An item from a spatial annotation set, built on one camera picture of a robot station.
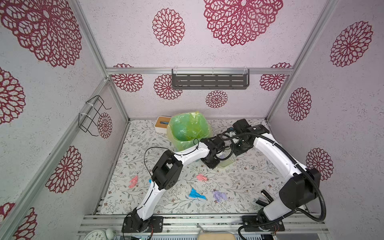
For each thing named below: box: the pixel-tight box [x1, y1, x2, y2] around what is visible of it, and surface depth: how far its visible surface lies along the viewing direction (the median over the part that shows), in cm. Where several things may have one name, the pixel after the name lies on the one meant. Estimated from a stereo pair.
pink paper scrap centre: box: [196, 174, 208, 181], surface depth 91 cm
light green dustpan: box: [219, 153, 237, 167], surface depth 96 cm
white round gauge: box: [83, 229, 107, 240], surface depth 69 cm
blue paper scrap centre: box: [189, 187, 207, 200], surface depth 85 cm
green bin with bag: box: [167, 111, 211, 152], surface depth 90 cm
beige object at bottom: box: [197, 232, 236, 240], surface depth 71 cm
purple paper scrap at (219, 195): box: [212, 191, 228, 202], surface depth 84 cm
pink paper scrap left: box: [128, 175, 138, 188], surface depth 89 cm
